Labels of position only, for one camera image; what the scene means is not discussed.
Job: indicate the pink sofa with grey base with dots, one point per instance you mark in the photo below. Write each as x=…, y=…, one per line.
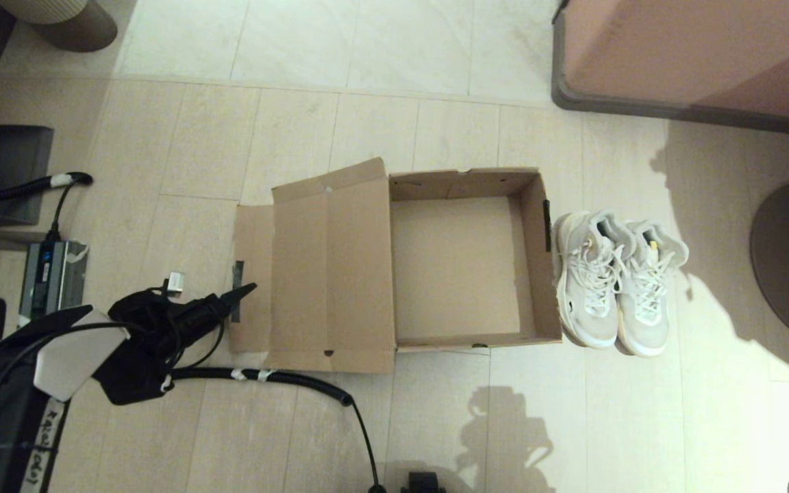
x=696, y=48

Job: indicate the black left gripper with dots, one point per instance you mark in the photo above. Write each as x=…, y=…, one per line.
x=192, y=316

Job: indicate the cardboard shoe box with lid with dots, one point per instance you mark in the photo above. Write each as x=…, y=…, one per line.
x=326, y=274

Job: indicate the dark grey plastic bin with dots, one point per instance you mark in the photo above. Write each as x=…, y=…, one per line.
x=18, y=150

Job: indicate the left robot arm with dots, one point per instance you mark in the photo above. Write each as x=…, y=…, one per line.
x=72, y=356

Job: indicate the beige ribbed round pouf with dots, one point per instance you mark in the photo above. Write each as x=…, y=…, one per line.
x=79, y=31

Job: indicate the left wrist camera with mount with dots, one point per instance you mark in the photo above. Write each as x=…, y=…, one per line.
x=175, y=283

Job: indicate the grey power inverter box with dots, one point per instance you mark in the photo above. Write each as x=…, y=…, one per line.
x=52, y=274

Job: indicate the white lace-up sneaker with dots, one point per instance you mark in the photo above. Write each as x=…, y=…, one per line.
x=648, y=329
x=586, y=322

